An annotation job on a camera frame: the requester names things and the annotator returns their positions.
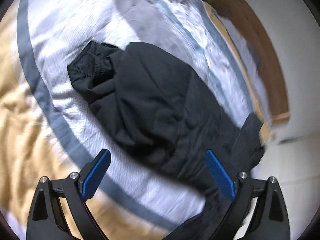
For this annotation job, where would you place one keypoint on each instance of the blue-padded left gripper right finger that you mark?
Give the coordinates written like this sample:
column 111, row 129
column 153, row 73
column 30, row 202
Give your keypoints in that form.
column 269, row 220

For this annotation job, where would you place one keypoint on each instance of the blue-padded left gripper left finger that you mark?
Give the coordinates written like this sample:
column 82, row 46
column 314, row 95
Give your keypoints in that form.
column 46, row 219

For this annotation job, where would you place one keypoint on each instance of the black puffer jacket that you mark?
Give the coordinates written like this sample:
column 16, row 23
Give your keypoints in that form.
column 158, row 109

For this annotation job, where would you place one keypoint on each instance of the striped bed duvet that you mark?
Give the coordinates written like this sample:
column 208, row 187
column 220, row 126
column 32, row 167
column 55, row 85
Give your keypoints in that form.
column 48, row 129

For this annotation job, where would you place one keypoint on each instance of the wooden headboard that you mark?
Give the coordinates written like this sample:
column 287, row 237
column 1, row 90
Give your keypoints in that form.
column 250, row 27

